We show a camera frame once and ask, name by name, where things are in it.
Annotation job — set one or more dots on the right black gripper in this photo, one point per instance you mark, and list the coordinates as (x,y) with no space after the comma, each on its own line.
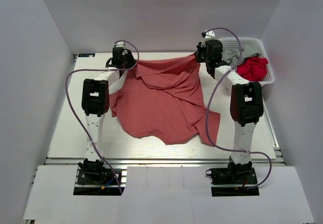
(201,48)

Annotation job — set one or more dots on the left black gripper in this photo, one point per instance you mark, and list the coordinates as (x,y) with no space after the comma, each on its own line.
(128,54)

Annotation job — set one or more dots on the salmon red t-shirt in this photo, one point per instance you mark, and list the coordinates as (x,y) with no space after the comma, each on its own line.
(164,99)

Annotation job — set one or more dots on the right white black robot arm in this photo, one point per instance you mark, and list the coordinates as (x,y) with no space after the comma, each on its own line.
(246,108)

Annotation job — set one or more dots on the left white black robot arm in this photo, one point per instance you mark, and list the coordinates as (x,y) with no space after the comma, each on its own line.
(96,103)

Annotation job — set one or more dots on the grey t-shirt in basket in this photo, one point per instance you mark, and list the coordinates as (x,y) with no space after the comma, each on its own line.
(232,55)

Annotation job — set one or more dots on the white plastic laundry basket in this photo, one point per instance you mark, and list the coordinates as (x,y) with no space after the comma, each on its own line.
(231,42)

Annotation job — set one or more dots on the blue table label sticker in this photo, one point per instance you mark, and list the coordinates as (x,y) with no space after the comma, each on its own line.
(86,55)

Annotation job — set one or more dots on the bright red t-shirt in basket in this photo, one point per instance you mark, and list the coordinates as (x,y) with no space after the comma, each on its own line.
(253,69)

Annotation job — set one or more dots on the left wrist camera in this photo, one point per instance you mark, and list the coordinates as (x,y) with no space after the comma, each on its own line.
(120,44)

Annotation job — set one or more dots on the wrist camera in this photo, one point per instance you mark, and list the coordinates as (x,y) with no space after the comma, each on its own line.
(120,44)
(208,35)

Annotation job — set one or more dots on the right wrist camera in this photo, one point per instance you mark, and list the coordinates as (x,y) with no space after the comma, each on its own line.
(208,35)

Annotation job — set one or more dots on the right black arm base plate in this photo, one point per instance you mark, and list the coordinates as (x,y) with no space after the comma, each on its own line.
(224,185)

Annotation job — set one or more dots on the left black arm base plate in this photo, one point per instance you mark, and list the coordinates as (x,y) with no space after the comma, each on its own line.
(96,185)

